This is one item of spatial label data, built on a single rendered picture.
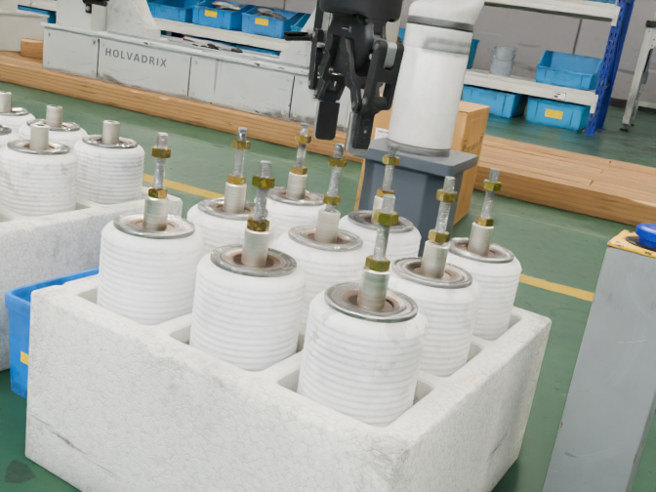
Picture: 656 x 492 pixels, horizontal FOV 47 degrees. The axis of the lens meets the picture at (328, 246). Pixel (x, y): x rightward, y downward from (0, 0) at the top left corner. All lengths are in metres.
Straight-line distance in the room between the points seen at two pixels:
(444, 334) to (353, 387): 0.13
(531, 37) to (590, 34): 0.62
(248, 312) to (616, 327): 0.32
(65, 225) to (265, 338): 0.42
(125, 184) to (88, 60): 2.29
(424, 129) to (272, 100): 1.83
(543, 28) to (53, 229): 8.24
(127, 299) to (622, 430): 0.46
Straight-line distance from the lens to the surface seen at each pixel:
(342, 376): 0.58
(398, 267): 0.70
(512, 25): 9.06
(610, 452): 0.76
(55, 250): 0.99
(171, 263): 0.70
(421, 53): 1.06
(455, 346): 0.70
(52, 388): 0.78
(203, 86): 3.02
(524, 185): 2.49
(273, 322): 0.64
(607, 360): 0.72
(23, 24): 4.18
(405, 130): 1.07
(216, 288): 0.64
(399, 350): 0.58
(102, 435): 0.74
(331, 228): 0.75
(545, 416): 1.08
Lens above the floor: 0.46
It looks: 17 degrees down
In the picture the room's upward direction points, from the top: 9 degrees clockwise
